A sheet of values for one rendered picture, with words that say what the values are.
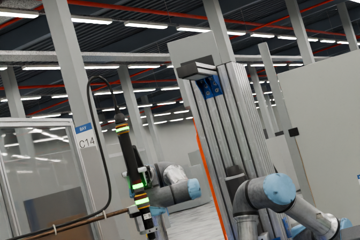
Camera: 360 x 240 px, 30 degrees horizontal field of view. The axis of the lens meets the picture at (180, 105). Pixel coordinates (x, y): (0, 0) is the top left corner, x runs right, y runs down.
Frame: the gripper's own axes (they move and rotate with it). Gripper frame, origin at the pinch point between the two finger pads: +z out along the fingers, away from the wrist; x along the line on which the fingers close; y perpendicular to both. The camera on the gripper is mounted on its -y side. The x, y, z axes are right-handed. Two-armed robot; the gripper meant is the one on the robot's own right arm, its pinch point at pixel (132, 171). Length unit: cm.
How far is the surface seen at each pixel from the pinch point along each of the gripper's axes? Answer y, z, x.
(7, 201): -3, -55, 62
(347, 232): 41, -25, -65
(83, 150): -41, -456, 110
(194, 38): -108, -390, -29
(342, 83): -18, -165, -105
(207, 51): -92, -390, -37
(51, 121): -37, -117, 51
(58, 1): -260, -670, 136
